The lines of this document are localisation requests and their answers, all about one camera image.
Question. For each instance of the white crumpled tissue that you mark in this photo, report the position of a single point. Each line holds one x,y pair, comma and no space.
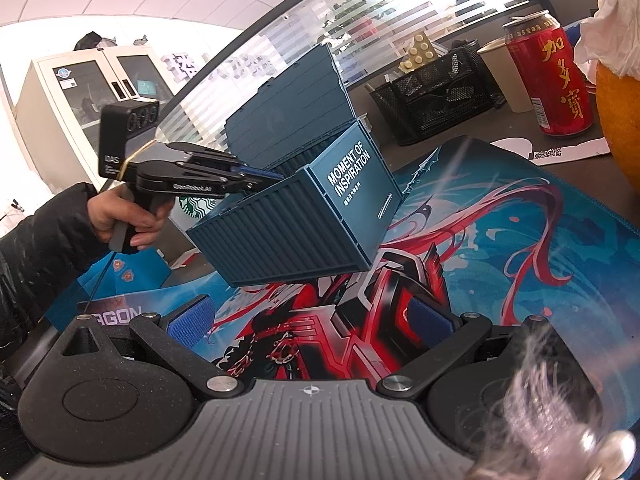
615,25

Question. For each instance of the grey fur trim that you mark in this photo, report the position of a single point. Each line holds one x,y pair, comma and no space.
550,420

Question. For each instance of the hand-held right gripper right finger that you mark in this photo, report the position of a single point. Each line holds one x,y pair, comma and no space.
430,322

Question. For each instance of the red white card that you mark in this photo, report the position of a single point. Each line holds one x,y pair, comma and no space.
182,259

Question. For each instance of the person's left hand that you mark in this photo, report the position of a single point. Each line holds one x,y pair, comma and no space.
105,215

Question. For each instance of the brown paper cup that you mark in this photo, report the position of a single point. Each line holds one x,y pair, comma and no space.
505,80

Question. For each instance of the yellow pill blister pack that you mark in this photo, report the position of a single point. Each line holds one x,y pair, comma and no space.
422,52

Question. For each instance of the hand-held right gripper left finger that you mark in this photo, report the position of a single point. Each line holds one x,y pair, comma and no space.
192,322

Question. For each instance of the black bag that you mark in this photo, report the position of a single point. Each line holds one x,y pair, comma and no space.
95,41

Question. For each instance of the white glass door cabinet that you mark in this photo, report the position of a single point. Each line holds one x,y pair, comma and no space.
80,100

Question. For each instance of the person's left forearm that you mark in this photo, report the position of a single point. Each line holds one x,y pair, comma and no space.
45,250

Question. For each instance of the red drink can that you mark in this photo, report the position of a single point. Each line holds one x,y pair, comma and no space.
550,85

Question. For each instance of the blue paper bag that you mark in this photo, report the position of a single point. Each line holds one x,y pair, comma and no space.
135,285

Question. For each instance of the black mesh desk organizer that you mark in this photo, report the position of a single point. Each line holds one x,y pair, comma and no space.
440,105

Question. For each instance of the orange fruit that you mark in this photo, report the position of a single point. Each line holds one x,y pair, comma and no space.
622,130

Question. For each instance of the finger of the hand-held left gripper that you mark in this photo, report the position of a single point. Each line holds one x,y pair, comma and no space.
215,156
255,183

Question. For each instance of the clear plastic cup green logo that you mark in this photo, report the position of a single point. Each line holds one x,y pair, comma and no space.
192,207

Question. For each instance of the printed desk mat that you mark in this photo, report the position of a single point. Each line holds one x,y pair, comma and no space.
500,260

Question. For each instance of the blue container storage box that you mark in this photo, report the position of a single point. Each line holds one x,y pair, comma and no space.
280,240

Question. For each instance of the green plant behind glass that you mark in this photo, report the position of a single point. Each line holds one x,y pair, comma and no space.
350,25

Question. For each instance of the white printed card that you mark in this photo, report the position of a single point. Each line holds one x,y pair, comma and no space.
575,152

